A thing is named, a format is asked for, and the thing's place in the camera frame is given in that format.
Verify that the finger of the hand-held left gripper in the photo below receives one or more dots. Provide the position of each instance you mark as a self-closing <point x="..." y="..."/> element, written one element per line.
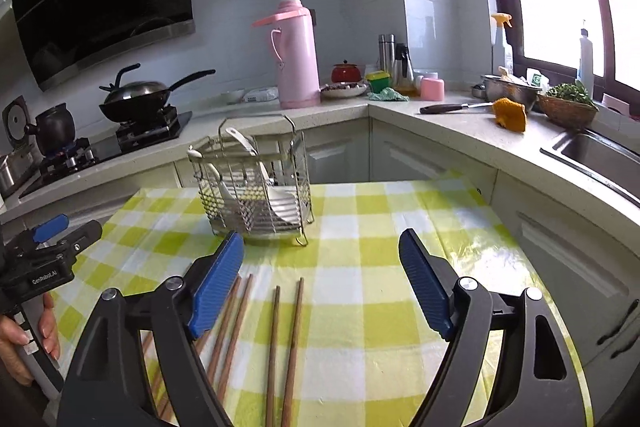
<point x="50" y="227"/>
<point x="80" y="239"/>

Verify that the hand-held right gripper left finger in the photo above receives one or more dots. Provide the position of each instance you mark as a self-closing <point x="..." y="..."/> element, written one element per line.
<point x="217" y="287"/>

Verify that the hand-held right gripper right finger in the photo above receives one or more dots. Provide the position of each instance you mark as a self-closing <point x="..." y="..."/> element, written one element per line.
<point x="425" y="292"/>

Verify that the wooden chopstick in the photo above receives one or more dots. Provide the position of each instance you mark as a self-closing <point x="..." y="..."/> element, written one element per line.
<point x="225" y="332"/>
<point x="235" y="337"/>
<point x="159" y="387"/>
<point x="273" y="357"/>
<point x="294" y="347"/>

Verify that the person's left hand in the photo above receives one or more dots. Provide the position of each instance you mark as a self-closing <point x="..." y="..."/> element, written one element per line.
<point x="10" y="342"/>

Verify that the yellow checkered tablecloth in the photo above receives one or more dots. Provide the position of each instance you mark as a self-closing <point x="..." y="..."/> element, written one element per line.
<point x="360" y="247"/>

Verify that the black glass gas stove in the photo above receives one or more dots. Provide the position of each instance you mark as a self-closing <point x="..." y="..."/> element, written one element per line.
<point x="105" y="147"/>

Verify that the black kettle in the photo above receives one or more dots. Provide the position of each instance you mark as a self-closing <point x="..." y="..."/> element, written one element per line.
<point x="52" y="129"/>

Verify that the white ceramic spoon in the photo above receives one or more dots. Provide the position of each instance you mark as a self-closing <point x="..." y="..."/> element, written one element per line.
<point x="222" y="187"/>
<point x="285" y="207"/>
<point x="242" y="139"/>

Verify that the grey kitchen appliance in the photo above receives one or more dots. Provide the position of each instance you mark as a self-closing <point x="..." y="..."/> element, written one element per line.
<point x="17" y="122"/>

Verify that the white wipes packet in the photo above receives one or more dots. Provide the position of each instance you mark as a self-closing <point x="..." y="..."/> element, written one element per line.
<point x="260" y="95"/>

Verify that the orange cloth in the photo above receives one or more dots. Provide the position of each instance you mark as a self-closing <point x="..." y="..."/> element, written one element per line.
<point x="510" y="114"/>

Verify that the green cloth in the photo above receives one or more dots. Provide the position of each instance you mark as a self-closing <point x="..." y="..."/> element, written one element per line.
<point x="389" y="95"/>

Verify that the pink cup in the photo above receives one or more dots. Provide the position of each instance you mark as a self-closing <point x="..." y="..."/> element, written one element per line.
<point x="432" y="89"/>

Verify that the small steel bowl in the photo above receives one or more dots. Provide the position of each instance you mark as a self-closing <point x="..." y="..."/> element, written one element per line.
<point x="478" y="91"/>

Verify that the large steel bowl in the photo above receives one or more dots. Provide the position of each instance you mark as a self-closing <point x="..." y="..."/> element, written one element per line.
<point x="510" y="97"/>

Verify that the round plate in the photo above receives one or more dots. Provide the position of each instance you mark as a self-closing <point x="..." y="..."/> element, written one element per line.
<point x="345" y="94"/>

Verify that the yellow-green lidded container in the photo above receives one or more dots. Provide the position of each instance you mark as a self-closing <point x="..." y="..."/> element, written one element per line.
<point x="378" y="82"/>

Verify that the white cup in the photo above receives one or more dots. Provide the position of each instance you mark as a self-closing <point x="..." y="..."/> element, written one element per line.
<point x="427" y="74"/>

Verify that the steel sink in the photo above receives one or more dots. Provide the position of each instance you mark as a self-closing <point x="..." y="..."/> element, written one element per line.
<point x="600" y="162"/>

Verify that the glass oil bottle black top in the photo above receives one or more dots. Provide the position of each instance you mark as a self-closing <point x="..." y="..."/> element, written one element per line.
<point x="402" y="69"/>

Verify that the woven basket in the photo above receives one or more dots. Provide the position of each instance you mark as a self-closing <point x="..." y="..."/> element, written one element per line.
<point x="567" y="114"/>

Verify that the red pot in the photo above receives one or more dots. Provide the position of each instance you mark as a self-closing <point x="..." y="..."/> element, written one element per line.
<point x="347" y="72"/>

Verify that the white packet green label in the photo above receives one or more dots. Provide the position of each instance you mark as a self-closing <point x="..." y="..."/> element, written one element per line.
<point x="537" y="79"/>

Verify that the steel thermos bottle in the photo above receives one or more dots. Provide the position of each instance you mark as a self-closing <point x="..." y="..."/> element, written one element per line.
<point x="385" y="54"/>

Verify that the pink thermos jug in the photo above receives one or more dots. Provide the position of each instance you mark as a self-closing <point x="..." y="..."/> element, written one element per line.
<point x="297" y="57"/>

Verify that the green leafy vegetables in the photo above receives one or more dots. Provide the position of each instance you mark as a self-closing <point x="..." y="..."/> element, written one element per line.
<point x="570" y="93"/>

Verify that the spray bottle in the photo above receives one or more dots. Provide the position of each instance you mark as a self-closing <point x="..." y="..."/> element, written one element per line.
<point x="500" y="47"/>

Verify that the white dish soap bottle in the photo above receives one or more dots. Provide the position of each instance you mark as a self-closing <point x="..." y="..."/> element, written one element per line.
<point x="586" y="62"/>

